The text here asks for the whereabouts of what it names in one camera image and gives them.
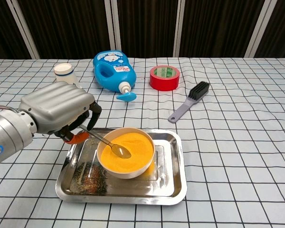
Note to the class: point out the metal spoon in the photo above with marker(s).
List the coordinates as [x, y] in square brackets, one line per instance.
[121, 152]

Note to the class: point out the black folding partition screen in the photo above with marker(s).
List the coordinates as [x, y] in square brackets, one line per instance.
[145, 23]

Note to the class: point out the red tape roll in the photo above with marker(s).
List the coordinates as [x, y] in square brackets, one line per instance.
[164, 83]

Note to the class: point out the grey brush black bristles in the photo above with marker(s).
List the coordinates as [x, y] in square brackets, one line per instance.
[185, 105]

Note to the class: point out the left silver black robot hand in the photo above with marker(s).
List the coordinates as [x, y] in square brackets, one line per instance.
[54, 104]

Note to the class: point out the white black checkered tablecloth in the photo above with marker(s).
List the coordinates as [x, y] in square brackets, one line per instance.
[228, 166]

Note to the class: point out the rectangular steel tray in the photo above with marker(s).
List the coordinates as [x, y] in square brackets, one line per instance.
[166, 190]

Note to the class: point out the beige round bowl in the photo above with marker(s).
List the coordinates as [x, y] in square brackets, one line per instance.
[123, 174]

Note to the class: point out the white paper cup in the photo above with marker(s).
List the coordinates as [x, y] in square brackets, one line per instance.
[64, 71]

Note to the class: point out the blue pump detergent bottle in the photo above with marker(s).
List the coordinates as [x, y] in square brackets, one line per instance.
[116, 76]

